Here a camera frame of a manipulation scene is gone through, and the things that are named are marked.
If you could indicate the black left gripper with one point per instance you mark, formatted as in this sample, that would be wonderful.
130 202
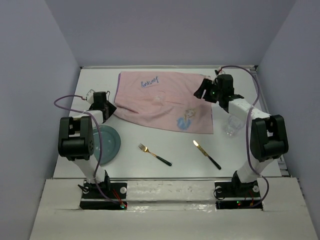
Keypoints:
111 108

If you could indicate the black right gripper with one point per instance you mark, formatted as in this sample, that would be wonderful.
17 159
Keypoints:
206 85

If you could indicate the pink cloth placemat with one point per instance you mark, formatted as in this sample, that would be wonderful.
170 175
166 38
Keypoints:
163 100

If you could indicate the teal ceramic plate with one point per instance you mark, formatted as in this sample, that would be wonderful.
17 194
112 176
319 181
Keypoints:
111 143

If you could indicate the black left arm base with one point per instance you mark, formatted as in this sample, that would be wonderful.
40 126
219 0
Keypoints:
113 198

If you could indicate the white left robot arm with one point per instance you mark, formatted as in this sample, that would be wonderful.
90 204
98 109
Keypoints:
87 142

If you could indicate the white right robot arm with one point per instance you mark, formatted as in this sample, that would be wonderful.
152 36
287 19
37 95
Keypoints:
266 135

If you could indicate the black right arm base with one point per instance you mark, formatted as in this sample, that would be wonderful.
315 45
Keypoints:
231 197

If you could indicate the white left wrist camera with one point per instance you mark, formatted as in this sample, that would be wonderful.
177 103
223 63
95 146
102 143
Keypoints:
90 96

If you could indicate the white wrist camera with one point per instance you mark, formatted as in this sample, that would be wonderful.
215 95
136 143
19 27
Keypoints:
219 71
90 96

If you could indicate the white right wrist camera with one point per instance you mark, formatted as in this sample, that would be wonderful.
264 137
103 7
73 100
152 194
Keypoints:
219 71

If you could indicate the gold knife black handle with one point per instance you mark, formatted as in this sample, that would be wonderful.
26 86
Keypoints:
206 154

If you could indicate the gold fork black handle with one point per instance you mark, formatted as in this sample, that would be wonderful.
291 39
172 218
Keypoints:
146 150

